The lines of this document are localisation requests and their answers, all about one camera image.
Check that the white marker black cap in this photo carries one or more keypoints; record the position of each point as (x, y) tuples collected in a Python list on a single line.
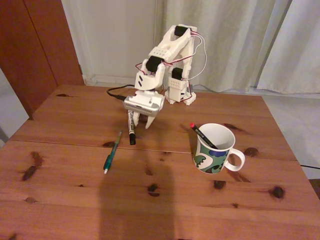
[(131, 127)]

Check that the green transparent pen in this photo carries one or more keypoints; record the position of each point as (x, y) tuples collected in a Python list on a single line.
[(111, 157)]

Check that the black pen red cap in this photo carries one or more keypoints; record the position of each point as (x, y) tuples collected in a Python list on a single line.
[(202, 135)]

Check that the white mug green blue pattern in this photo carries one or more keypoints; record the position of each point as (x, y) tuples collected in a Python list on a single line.
[(212, 160)]

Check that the cream curtain panel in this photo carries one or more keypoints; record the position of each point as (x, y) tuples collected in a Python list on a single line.
[(237, 37)]

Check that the brown wooden cabinet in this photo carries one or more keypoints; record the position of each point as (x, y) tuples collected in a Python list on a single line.
[(30, 50)]

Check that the white curtain panel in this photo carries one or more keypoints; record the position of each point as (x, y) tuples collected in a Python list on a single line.
[(300, 50)]

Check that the silver camera box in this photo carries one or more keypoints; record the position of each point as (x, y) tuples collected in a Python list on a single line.
[(141, 106)]

